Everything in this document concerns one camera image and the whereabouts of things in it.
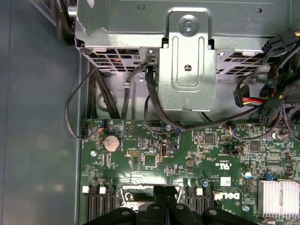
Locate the thick black cable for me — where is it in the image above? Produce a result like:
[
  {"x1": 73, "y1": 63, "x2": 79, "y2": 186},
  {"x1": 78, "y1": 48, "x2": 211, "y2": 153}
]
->
[{"x1": 144, "y1": 63, "x2": 284, "y2": 132}]

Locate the green motherboard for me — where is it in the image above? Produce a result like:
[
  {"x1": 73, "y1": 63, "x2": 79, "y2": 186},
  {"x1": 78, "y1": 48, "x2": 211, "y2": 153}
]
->
[{"x1": 79, "y1": 118, "x2": 300, "y2": 225}]

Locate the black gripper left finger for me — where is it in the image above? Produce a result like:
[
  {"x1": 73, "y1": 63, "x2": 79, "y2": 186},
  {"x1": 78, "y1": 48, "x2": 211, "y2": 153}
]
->
[{"x1": 82, "y1": 185, "x2": 167, "y2": 225}]

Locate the black PC case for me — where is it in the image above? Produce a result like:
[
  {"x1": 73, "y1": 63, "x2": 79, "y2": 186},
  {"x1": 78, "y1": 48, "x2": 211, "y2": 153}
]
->
[{"x1": 0, "y1": 0, "x2": 300, "y2": 225}]

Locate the black RAM slot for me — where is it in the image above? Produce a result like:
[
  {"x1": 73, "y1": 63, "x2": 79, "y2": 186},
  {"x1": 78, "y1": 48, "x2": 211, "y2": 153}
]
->
[
  {"x1": 99, "y1": 186, "x2": 118, "y2": 220},
  {"x1": 196, "y1": 187, "x2": 214, "y2": 210},
  {"x1": 82, "y1": 186, "x2": 99, "y2": 223},
  {"x1": 184, "y1": 186, "x2": 197, "y2": 213}
]

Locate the silver heat sink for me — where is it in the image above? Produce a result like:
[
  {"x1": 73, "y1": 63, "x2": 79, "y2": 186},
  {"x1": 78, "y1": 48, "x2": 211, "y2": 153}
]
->
[{"x1": 257, "y1": 179, "x2": 300, "y2": 220}]

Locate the grey-tipped black cable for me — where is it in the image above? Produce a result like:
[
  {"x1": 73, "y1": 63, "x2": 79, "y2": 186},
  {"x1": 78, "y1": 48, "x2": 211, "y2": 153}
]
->
[{"x1": 121, "y1": 63, "x2": 150, "y2": 119}]

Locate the black power connector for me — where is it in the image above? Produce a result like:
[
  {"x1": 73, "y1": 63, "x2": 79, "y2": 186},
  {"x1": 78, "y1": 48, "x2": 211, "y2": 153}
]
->
[
  {"x1": 257, "y1": 97, "x2": 285, "y2": 128},
  {"x1": 261, "y1": 28, "x2": 300, "y2": 55}
]

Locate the silver coin cell battery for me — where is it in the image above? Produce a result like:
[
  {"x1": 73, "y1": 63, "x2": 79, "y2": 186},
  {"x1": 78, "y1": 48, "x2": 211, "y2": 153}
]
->
[{"x1": 103, "y1": 135, "x2": 121, "y2": 152}]

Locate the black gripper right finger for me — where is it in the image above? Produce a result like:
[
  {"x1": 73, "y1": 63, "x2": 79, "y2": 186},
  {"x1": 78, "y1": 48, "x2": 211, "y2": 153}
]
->
[{"x1": 165, "y1": 186, "x2": 260, "y2": 225}]

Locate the metal drive cage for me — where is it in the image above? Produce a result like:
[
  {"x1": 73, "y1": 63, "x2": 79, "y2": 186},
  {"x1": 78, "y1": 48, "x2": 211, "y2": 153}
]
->
[{"x1": 75, "y1": 0, "x2": 300, "y2": 112}]

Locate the black connector with coloured wires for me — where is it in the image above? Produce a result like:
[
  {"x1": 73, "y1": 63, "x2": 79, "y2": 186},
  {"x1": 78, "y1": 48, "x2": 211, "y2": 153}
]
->
[{"x1": 232, "y1": 83, "x2": 264, "y2": 109}]

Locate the black cable bundle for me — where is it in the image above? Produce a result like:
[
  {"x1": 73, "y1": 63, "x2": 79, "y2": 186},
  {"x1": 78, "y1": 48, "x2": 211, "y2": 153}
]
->
[{"x1": 30, "y1": 0, "x2": 79, "y2": 46}]

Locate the internal USB port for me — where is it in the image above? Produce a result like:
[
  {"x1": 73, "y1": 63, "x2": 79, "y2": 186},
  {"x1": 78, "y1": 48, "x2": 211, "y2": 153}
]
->
[{"x1": 160, "y1": 142, "x2": 169, "y2": 157}]

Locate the metal socket cover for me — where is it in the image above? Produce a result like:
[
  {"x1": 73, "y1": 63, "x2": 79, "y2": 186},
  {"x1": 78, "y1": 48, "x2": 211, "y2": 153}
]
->
[{"x1": 120, "y1": 183, "x2": 184, "y2": 213}]

